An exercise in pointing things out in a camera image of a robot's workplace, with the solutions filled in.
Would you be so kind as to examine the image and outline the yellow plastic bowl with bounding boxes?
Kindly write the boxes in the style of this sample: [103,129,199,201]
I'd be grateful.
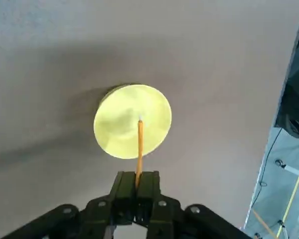
[93,84,172,160]

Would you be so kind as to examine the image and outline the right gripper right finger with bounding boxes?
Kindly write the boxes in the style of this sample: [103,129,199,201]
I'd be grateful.
[137,170,256,239]

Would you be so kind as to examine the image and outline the black bulky object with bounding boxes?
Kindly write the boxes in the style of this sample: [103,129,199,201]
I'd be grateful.
[275,22,299,140]

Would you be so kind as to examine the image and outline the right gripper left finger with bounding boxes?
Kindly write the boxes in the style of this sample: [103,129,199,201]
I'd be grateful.
[0,170,138,239]

